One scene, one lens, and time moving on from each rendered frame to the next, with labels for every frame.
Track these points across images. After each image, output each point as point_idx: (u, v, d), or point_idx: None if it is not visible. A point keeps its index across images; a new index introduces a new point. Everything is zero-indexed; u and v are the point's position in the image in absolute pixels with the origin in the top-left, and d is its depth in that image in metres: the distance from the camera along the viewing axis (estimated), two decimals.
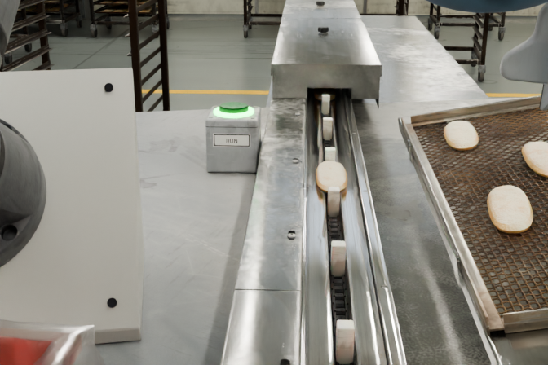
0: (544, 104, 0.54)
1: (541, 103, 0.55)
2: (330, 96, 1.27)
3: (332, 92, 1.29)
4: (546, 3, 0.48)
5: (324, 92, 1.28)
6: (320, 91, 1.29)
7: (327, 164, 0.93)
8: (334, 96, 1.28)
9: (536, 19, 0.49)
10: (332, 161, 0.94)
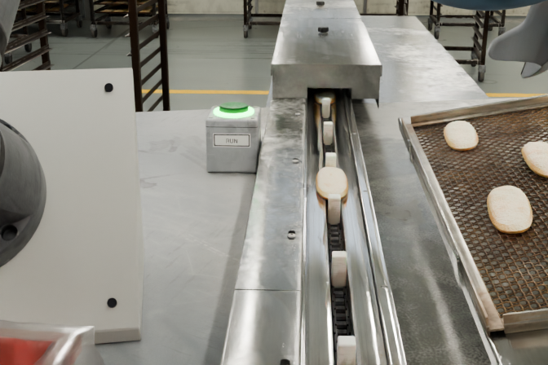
0: (525, 74, 0.56)
1: (523, 72, 0.57)
2: (331, 100, 1.25)
3: (332, 95, 1.27)
4: None
5: (324, 95, 1.26)
6: (321, 94, 1.27)
7: (328, 171, 0.91)
8: (335, 99, 1.26)
9: (529, 9, 0.50)
10: (332, 167, 0.92)
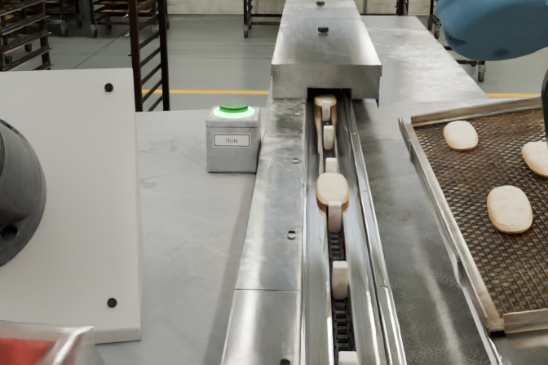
0: None
1: None
2: (331, 103, 1.23)
3: (332, 98, 1.25)
4: None
5: (324, 98, 1.24)
6: (321, 97, 1.25)
7: (328, 177, 0.89)
8: (335, 103, 1.24)
9: None
10: (333, 173, 0.91)
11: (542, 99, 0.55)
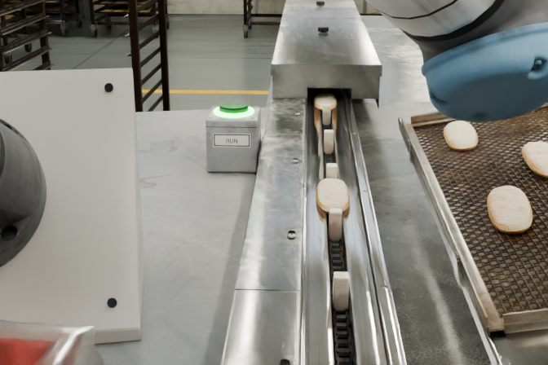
0: None
1: None
2: (331, 106, 1.21)
3: (333, 101, 1.23)
4: None
5: (325, 101, 1.22)
6: (321, 100, 1.23)
7: (329, 182, 0.87)
8: (335, 106, 1.22)
9: None
10: (333, 178, 0.89)
11: None
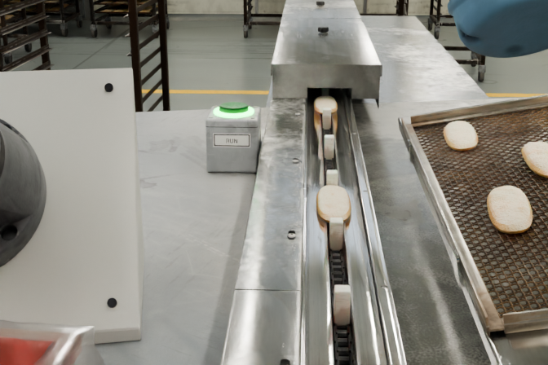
0: None
1: None
2: (332, 110, 1.19)
3: (333, 105, 1.21)
4: None
5: (325, 105, 1.20)
6: (321, 104, 1.21)
7: (329, 190, 0.85)
8: (336, 110, 1.20)
9: None
10: (333, 186, 0.86)
11: None
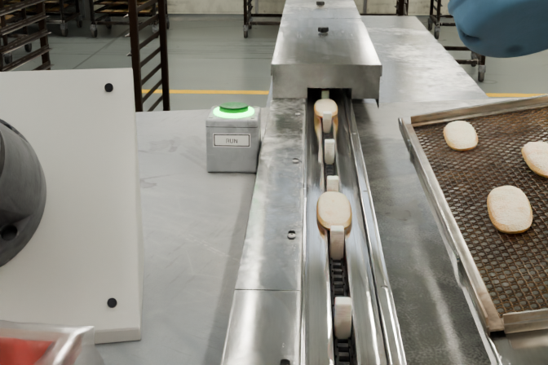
0: None
1: None
2: (332, 113, 1.17)
3: (333, 108, 1.19)
4: None
5: (325, 108, 1.18)
6: (322, 107, 1.19)
7: (329, 196, 0.83)
8: (337, 113, 1.18)
9: None
10: (334, 192, 0.85)
11: None
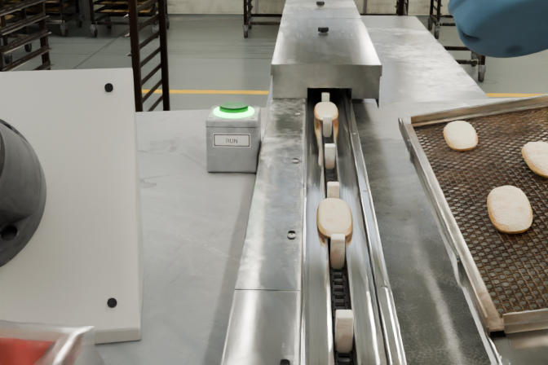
0: None
1: None
2: (333, 116, 1.15)
3: (333, 112, 1.17)
4: None
5: (326, 112, 1.17)
6: (322, 111, 1.17)
7: (330, 204, 0.81)
8: (337, 116, 1.16)
9: None
10: (335, 199, 0.83)
11: None
